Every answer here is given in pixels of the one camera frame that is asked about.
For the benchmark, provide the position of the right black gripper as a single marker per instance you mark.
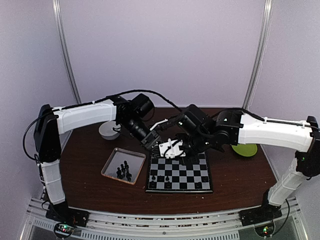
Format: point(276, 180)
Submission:
point(176, 155)

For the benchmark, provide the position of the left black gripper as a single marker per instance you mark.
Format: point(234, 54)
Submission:
point(151, 141)

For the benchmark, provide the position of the black and grey chessboard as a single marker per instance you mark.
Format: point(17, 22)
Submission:
point(182, 173)

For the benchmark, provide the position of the wooden tray with mirror base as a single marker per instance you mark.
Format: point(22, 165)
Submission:
point(117, 157)

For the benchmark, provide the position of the black bishop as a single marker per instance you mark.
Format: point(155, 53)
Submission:
point(168, 185)

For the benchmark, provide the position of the black rook corner piece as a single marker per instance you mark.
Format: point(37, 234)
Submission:
point(152, 184)

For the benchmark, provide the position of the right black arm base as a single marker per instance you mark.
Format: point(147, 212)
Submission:
point(262, 219)

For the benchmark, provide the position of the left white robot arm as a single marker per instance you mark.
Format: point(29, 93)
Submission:
point(54, 122)

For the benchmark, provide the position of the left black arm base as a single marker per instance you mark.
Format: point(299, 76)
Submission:
point(65, 226)

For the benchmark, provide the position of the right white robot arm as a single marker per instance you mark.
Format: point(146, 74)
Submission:
point(235, 126)

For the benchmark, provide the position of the pile of black chess pieces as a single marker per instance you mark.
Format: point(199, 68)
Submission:
point(123, 172)

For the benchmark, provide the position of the green plate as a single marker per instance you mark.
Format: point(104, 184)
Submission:
point(245, 150)

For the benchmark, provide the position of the white bowl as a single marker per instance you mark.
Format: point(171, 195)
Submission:
point(109, 130)

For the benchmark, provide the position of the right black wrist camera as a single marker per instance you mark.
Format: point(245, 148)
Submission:
point(191, 118)

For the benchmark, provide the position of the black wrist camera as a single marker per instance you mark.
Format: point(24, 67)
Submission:
point(142, 105)
point(191, 118)

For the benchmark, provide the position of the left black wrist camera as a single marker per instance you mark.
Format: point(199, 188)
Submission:
point(142, 105)

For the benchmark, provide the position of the aluminium front rail frame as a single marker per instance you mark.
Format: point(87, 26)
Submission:
point(219, 225)

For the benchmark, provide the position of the right aluminium frame post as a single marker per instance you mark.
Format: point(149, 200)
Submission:
point(261, 47)

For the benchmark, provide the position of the aluminium frame post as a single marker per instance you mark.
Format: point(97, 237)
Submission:
point(63, 43)
point(261, 47)

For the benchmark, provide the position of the left aluminium frame post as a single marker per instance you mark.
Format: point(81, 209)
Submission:
point(63, 43)

